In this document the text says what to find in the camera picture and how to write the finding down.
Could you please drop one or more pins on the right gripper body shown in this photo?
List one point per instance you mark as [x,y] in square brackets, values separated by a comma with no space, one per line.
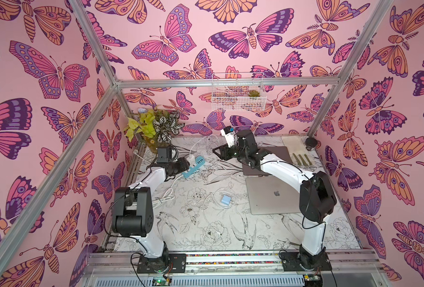
[228,150]

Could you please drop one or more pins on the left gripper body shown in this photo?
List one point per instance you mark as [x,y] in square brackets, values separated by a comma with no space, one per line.
[178,167]

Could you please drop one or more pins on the white laptop charger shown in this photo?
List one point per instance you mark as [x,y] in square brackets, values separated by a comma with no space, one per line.
[191,159]

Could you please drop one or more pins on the blue power strip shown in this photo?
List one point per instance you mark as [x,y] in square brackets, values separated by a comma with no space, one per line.
[200,161]

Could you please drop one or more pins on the light blue charger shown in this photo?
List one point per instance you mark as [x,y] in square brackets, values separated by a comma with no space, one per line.
[226,200]

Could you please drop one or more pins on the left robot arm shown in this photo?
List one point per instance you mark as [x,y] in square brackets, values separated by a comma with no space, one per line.
[133,217]

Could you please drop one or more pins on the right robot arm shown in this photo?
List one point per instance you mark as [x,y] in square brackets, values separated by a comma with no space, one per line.
[316,195]

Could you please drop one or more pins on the dark grey laptop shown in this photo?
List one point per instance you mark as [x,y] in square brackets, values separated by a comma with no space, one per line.
[255,164]

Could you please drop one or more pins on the silver laptop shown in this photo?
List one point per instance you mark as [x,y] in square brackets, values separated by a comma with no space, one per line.
[271,195]

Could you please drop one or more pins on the potted plant in vase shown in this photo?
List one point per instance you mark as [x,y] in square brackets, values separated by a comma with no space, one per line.
[155,127]

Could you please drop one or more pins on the small succulent in basket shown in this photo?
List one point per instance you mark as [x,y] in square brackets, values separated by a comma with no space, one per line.
[254,94]

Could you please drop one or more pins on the white cloth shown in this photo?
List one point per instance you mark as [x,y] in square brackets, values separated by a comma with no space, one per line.
[296,144]

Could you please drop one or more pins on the green cutlery piece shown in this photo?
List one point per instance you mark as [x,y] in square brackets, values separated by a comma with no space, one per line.
[308,160]
[303,161]
[296,160]

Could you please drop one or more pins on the black round object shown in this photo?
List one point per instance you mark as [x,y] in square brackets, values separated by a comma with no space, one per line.
[311,143]

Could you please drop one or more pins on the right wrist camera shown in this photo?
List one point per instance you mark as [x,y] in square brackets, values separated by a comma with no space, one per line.
[229,135]

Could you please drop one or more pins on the white wire basket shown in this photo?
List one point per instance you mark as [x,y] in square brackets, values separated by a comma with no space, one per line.
[231,94]

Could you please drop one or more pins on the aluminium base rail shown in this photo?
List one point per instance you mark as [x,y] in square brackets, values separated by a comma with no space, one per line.
[350,268]

